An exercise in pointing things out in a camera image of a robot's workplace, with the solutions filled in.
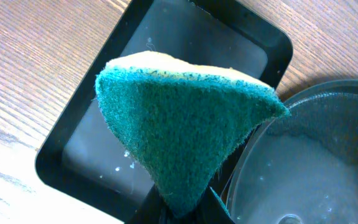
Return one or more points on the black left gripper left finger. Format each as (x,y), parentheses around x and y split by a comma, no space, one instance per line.
(152,211)

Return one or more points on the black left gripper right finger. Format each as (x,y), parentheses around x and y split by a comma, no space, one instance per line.
(210,210)

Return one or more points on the green yellow sponge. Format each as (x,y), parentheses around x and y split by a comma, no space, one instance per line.
(181,121)

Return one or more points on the rectangular black tray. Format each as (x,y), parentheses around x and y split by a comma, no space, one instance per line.
(83,159)

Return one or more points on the round black tray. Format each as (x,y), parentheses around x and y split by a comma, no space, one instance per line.
(302,168)

